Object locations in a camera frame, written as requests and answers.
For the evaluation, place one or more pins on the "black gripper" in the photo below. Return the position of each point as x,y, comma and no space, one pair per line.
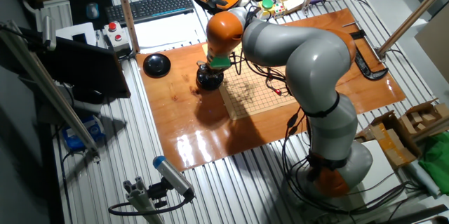
207,69

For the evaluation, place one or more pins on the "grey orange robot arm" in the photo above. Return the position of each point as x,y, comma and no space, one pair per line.
308,59

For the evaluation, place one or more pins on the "beige go board mat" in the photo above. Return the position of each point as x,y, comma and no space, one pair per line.
252,104

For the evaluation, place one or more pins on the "glossy orange wooden board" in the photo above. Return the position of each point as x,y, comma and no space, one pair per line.
175,129

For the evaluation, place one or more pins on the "black bowl of go stones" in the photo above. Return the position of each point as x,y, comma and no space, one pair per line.
210,83

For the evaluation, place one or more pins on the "green flange adapter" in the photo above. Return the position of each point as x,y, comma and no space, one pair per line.
220,63

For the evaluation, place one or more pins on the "black round bowl lid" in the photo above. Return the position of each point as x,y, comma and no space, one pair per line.
156,65

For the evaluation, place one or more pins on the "white paper sheets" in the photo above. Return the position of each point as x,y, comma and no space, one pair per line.
168,31

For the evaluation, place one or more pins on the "black computer keyboard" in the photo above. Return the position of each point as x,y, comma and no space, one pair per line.
151,6

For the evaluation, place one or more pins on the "yellow box green button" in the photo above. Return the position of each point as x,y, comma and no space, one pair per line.
267,4

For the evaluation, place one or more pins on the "Rubik's cube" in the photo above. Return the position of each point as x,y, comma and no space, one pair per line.
279,10

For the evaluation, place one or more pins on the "white box two red buttons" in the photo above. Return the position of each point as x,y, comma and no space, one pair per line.
117,38

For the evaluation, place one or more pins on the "white gold packet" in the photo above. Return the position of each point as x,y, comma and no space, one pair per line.
293,3

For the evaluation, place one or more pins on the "black monitor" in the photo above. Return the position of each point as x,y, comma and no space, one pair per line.
87,69

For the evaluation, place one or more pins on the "grey computer mouse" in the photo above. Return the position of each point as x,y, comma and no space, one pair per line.
92,10

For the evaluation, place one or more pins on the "blue plastic packet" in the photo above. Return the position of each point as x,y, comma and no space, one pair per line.
82,132

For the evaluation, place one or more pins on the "white framed tablet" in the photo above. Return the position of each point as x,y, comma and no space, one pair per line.
70,32

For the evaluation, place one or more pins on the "black mouse pad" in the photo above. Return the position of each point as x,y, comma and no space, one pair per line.
79,6

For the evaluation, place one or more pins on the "short aluminium profile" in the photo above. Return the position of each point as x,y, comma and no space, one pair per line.
140,199

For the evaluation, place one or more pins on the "long aluminium profile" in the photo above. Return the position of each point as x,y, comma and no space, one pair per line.
52,90

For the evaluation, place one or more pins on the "silver tube-shaped device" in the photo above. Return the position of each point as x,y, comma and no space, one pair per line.
49,32

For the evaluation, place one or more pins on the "black C-clamp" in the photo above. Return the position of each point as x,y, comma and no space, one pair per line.
372,73

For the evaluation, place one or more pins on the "open brown cardboard box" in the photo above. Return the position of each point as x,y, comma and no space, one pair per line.
389,143

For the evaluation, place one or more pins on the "white flat sheet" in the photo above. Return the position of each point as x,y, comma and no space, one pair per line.
382,175

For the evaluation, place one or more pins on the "cardboard box wooden blocks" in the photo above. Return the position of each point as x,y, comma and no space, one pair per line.
421,117

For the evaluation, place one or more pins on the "brown cardboard panel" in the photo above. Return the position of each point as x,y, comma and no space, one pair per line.
435,45

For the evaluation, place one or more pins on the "white rolled sheet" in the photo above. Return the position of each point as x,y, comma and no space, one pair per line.
422,178

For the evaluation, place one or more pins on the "green cloth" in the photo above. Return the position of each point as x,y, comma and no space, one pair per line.
436,164

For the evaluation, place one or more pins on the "silver camera blue end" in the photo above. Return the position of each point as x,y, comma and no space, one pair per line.
172,175

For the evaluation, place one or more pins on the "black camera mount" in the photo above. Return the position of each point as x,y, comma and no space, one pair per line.
158,192

